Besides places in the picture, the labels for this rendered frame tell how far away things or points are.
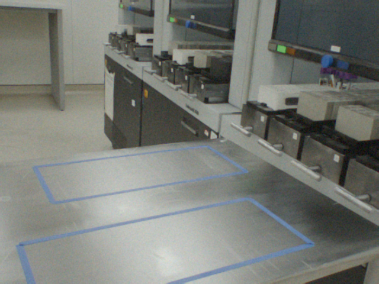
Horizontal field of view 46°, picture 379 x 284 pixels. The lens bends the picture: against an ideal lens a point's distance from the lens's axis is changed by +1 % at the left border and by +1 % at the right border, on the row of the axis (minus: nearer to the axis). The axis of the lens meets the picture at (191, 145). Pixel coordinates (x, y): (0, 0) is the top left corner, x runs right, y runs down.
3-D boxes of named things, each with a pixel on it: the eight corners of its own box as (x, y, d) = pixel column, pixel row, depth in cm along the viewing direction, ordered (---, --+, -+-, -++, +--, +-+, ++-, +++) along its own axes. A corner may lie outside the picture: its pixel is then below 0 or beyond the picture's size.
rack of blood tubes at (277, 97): (334, 102, 145) (337, 83, 143) (356, 110, 136) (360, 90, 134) (256, 105, 133) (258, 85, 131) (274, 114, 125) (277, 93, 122)
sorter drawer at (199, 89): (329, 90, 197) (333, 70, 194) (352, 97, 185) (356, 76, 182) (177, 94, 168) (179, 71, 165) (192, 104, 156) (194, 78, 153)
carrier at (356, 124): (375, 144, 99) (381, 119, 97) (368, 145, 99) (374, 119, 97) (340, 129, 109) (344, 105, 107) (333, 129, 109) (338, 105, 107)
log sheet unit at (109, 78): (104, 113, 307) (104, 61, 295) (113, 125, 284) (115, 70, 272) (100, 113, 306) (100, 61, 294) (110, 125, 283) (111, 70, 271)
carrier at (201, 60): (210, 71, 173) (211, 55, 171) (205, 71, 172) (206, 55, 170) (198, 65, 183) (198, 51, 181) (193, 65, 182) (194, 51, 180)
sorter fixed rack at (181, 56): (231, 63, 205) (233, 49, 203) (241, 67, 197) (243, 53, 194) (172, 63, 193) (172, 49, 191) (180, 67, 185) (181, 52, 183)
